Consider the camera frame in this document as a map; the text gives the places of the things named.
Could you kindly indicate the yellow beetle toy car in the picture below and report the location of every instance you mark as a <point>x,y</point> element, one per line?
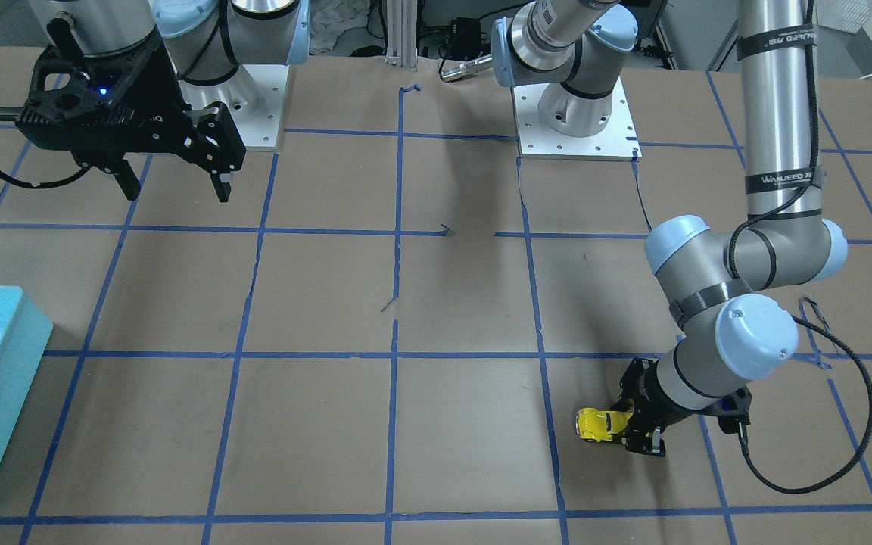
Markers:
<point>601,426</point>

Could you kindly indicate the aluminium frame post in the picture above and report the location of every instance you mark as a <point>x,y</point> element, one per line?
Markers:
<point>401,37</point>

